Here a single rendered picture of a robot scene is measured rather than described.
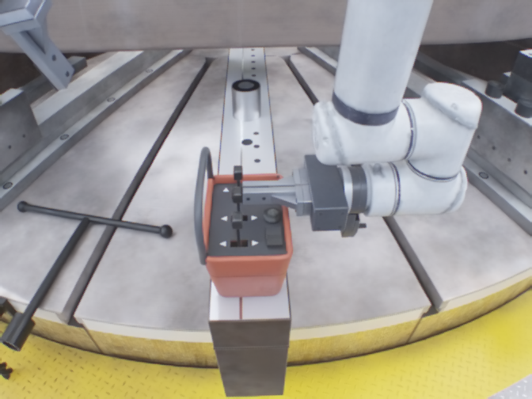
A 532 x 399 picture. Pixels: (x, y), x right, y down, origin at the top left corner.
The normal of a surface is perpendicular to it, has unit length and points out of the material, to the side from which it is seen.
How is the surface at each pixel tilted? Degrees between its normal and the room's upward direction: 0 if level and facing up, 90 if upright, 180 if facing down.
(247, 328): 90
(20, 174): 0
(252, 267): 97
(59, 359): 0
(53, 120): 72
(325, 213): 90
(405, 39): 100
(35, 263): 0
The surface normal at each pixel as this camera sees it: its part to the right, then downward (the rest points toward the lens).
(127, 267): 0.00, -0.73
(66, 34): -0.16, 0.67
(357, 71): -0.61, 0.62
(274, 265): 0.04, 0.76
